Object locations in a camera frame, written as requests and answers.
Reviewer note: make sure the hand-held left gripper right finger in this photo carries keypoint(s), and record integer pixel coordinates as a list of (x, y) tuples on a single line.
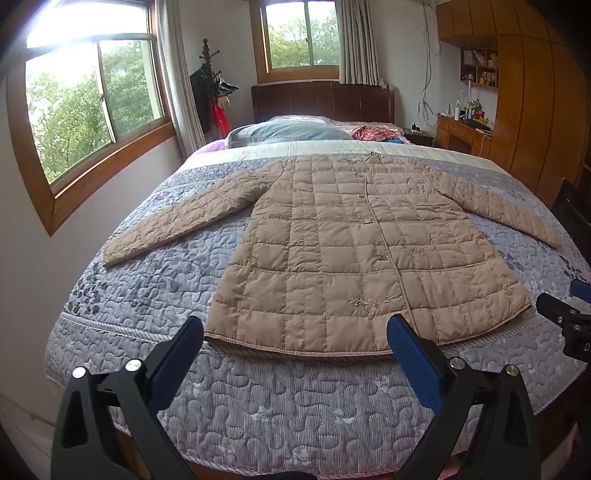
[(415, 364)]

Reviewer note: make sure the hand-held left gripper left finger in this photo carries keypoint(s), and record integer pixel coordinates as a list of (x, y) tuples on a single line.
[(173, 364)]

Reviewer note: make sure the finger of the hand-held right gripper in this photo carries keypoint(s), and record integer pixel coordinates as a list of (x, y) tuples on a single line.
[(581, 290), (570, 323)]

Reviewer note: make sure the tan quilted jacket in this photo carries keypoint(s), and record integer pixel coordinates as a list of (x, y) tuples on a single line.
[(323, 240)]

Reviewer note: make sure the grey patterned quilted bedspread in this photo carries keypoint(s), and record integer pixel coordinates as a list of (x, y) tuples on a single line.
[(277, 415)]

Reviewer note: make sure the wooden wardrobe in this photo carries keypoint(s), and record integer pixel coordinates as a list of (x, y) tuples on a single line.
[(535, 101)]

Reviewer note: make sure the wooden desk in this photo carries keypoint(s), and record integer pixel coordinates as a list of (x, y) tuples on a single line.
[(455, 134)]

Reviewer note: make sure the small potted plant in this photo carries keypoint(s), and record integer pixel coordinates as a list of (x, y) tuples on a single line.
[(474, 105)]

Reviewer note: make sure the purple bed sheet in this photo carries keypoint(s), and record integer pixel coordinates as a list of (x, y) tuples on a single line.
[(207, 150)]

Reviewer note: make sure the dark nightstand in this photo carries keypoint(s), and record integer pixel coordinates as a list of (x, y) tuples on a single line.
[(419, 137)]

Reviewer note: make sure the red plaid cloth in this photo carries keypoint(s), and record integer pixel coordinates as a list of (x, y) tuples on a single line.
[(374, 134)]

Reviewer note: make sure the red hanging garment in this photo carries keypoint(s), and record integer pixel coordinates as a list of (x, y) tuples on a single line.
[(220, 117)]

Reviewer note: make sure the grey-blue pillow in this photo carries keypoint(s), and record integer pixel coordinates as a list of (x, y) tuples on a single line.
[(286, 131)]

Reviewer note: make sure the dark hanging garment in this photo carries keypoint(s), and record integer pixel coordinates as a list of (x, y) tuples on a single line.
[(201, 99)]

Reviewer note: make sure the dark wooden headboard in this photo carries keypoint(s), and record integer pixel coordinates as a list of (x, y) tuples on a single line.
[(318, 99)]

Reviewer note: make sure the large wooden-framed window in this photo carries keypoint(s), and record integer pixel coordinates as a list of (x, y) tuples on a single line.
[(69, 101)]

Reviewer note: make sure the pale curtain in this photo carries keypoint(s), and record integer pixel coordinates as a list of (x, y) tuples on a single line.
[(178, 78), (360, 41)]

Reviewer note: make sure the wooden coat rack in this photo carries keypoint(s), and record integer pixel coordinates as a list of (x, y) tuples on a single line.
[(206, 53)]

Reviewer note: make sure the small wooden-framed window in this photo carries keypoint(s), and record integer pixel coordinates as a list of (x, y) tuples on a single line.
[(295, 37)]

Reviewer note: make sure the wall shelf with trinkets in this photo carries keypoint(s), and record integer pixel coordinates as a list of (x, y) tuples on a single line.
[(480, 67)]

